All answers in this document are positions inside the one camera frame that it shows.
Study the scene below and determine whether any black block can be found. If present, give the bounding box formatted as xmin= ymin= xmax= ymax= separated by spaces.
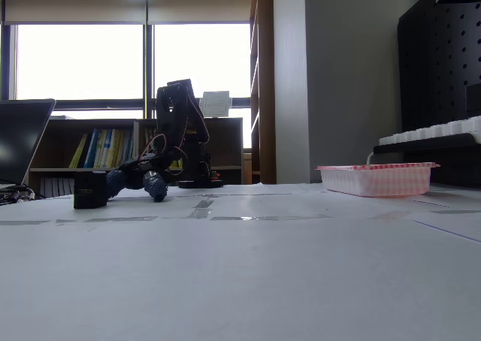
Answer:
xmin=72 ymin=170 xmax=110 ymax=210

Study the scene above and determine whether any blue book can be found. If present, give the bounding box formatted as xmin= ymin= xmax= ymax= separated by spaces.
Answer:
xmin=83 ymin=128 xmax=100 ymax=169

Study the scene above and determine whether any yellow leaning book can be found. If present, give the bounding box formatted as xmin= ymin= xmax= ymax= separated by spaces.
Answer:
xmin=68 ymin=133 xmax=89 ymax=169

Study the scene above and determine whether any low wooden bookshelf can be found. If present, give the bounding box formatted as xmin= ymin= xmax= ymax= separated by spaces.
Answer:
xmin=28 ymin=117 xmax=245 ymax=200

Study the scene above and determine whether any white paper sign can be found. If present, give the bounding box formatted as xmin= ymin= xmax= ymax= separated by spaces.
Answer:
xmin=198 ymin=90 xmax=233 ymax=118

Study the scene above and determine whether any dark laptop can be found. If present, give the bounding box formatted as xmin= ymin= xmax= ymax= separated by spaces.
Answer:
xmin=0 ymin=98 xmax=57 ymax=192

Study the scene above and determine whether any white paper table cover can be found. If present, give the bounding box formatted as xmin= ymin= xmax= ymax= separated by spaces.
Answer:
xmin=0 ymin=183 xmax=481 ymax=341

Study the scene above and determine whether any tall wooden shelf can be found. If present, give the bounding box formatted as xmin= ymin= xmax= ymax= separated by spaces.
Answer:
xmin=249 ymin=0 xmax=277 ymax=186

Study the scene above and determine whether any beige roller blind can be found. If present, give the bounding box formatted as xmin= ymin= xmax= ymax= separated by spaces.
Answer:
xmin=1 ymin=0 xmax=148 ymax=26
xmin=147 ymin=0 xmax=253 ymax=26

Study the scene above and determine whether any red white checkered tray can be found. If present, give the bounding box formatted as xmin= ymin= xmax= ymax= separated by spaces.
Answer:
xmin=315 ymin=161 xmax=442 ymax=199

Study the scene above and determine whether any white power strip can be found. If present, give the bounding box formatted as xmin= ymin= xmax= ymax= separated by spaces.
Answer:
xmin=378 ymin=116 xmax=481 ymax=147

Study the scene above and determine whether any black pegboard desk organizer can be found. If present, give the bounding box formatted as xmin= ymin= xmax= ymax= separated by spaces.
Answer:
xmin=373 ymin=0 xmax=481 ymax=190

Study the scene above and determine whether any dark grey adapter box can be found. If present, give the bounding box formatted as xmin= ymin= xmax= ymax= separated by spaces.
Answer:
xmin=464 ymin=82 xmax=481 ymax=119

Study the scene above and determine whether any red white servo wire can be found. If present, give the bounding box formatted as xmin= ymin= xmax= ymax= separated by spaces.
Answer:
xmin=138 ymin=132 xmax=189 ymax=177

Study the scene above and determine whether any dark window frame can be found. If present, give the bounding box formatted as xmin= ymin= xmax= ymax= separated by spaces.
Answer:
xmin=0 ymin=22 xmax=253 ymax=119

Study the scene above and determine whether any black cable bundle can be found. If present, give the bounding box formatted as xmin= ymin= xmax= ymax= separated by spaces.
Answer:
xmin=0 ymin=185 xmax=37 ymax=207

